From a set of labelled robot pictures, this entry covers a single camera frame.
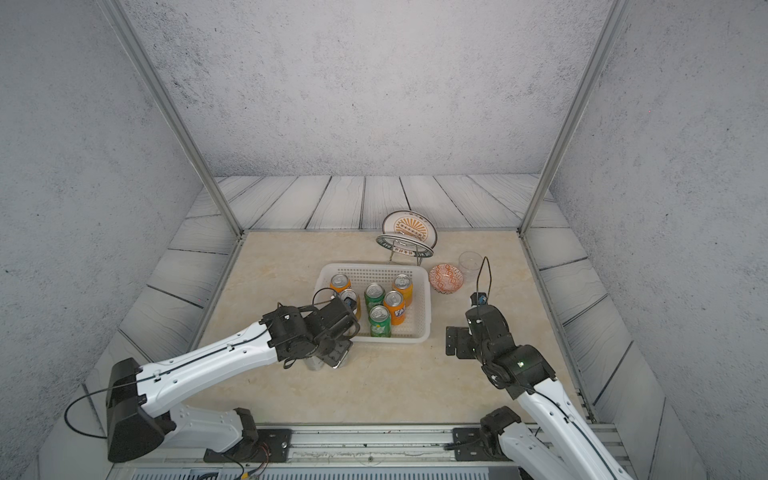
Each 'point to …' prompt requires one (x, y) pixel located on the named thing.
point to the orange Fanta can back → (340, 282)
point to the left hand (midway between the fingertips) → (343, 348)
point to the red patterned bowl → (446, 279)
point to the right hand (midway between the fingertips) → (468, 333)
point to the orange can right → (404, 284)
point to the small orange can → (350, 293)
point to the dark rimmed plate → (403, 244)
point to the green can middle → (374, 294)
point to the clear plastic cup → (470, 263)
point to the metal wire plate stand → (418, 259)
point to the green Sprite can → (380, 321)
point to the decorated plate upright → (412, 224)
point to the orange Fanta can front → (394, 300)
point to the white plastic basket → (417, 324)
